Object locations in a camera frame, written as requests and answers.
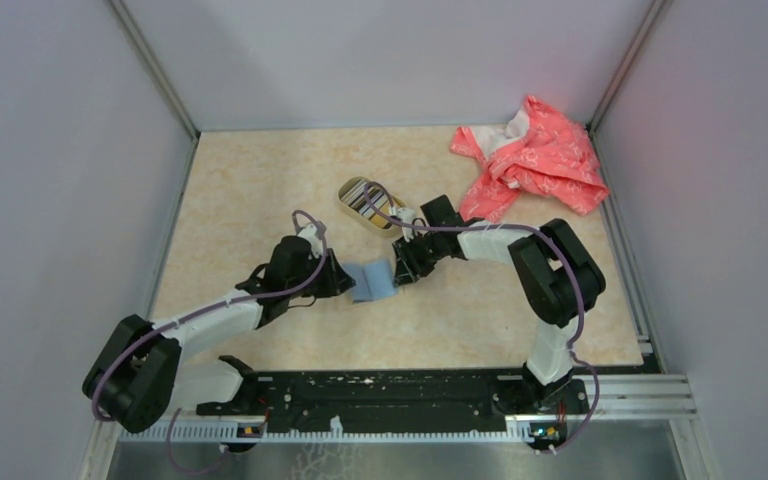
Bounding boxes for beige tray of cards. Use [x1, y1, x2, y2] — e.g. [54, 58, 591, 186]
[336, 176, 402, 238]

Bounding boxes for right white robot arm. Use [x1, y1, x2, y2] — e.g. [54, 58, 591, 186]
[388, 195, 606, 412]

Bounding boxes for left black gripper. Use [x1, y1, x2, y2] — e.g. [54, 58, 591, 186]
[287, 247, 356, 299]

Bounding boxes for purple cable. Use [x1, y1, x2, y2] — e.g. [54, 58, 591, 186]
[361, 181, 601, 454]
[91, 210, 330, 476]

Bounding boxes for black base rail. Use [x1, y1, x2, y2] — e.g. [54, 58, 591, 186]
[196, 368, 589, 434]

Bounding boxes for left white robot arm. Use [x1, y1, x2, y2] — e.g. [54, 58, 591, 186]
[82, 236, 356, 433]

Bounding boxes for beige card holder wallet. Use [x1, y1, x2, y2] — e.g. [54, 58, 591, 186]
[343, 258, 399, 304]

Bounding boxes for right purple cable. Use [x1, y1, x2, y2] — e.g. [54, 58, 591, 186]
[361, 181, 601, 454]

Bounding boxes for pink crumpled cloth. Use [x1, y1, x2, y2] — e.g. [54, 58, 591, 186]
[450, 95, 610, 222]

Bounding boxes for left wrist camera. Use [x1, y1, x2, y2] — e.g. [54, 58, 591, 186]
[296, 223, 327, 259]

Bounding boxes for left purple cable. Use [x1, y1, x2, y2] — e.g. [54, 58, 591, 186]
[91, 210, 330, 476]

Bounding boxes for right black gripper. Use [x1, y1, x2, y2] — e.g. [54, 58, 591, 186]
[392, 231, 445, 288]

